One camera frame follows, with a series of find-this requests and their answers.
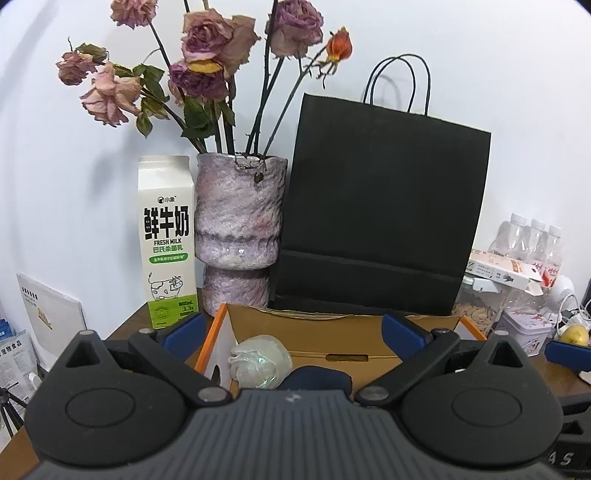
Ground white printed bag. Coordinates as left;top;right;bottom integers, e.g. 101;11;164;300
0;330;42;393

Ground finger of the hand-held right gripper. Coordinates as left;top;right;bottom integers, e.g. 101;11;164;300
545;339;591;371

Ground black paper bag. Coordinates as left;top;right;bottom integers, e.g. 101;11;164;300
269;54;491;317

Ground pale floral tin box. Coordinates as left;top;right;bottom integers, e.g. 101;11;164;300
494;310;555;357

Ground red cardboard box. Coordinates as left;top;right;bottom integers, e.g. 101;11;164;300
194;302;488;393

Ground black light stand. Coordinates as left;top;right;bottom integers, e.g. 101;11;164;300
0;388;28;437

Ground clear plastic container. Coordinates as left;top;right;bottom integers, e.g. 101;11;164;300
455;277;550;333

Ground white wall panel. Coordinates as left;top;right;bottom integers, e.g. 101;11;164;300
17;272;88;365

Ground dried pink rose bouquet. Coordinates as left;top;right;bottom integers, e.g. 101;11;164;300
56;0;354;155

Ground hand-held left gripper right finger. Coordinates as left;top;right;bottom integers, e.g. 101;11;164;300
355;312;532;408

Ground white flat carton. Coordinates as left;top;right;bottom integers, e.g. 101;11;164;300
464;249;546;296

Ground small white round device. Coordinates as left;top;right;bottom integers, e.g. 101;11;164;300
551;274;578;315

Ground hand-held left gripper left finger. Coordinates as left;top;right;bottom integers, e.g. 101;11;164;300
59;312;232;408

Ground navy zip pouch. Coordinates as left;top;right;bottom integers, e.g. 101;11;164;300
279;364;354;393

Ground purple mottled ceramic vase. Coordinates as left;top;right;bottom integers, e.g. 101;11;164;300
195;152;288;319

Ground white charging cables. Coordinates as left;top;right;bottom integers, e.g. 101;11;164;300
554;295;591;333

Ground white green milk carton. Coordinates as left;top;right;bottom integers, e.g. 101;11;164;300
135;155;200;330

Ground iridescent plastic bag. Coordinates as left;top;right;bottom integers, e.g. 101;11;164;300
228;335;293;388

